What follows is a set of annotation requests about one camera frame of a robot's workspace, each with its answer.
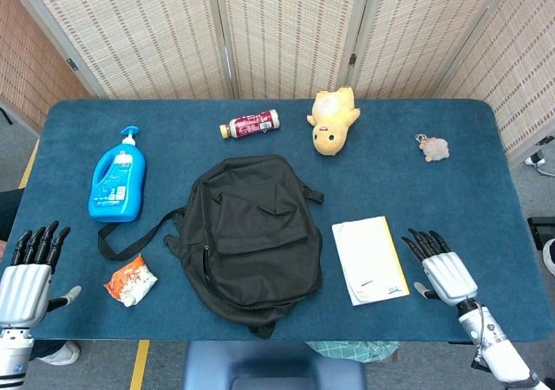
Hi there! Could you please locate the yellow white notebook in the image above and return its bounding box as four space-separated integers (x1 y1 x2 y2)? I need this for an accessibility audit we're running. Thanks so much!
331 215 411 307

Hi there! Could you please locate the right robot hand, silver black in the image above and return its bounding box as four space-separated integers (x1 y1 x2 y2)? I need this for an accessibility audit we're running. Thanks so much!
401 228 479 308

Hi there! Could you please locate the grey shoe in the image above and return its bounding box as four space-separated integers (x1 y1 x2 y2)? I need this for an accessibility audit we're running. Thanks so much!
541 237 555 277

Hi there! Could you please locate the drink bottle, maroon label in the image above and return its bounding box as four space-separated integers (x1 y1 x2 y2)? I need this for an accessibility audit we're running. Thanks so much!
219 108 281 140

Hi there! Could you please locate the woven folding screen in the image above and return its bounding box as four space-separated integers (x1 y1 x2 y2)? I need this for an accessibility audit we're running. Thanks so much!
0 0 555 157

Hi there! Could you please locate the blue detergent pump bottle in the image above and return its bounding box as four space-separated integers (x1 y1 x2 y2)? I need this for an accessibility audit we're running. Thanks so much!
88 125 147 224

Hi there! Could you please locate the black backpack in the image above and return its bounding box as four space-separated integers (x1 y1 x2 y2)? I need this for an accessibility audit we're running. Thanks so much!
97 153 325 339

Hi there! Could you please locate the blue padded seat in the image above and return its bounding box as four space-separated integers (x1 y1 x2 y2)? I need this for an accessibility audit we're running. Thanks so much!
181 340 368 390

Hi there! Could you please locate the orange white snack packet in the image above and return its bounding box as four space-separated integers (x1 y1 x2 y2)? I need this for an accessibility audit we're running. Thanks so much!
103 253 159 308

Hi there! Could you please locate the black box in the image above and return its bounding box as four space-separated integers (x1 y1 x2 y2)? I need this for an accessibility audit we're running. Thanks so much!
526 216 555 251

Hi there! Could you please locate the white sneaker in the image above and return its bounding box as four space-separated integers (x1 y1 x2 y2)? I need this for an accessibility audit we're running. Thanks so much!
41 341 82 367

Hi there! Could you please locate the left robot hand, silver black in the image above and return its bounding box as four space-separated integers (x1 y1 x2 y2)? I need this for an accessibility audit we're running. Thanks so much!
0 220 82 328

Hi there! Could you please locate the small fluffy keychain toy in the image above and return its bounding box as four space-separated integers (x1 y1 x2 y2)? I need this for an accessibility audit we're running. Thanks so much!
415 133 451 164

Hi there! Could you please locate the person in dark clothes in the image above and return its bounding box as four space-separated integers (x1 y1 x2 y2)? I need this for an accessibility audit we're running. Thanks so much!
0 188 25 259

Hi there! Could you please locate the blue felt table cover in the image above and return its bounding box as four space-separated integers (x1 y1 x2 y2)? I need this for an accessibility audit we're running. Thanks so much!
0 98 555 344

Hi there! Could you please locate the yellow plush toy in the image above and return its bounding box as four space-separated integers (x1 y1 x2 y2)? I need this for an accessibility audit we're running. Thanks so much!
306 86 362 157

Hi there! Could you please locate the green checkered cloth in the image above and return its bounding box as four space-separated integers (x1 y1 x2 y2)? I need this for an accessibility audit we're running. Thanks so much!
304 341 400 364

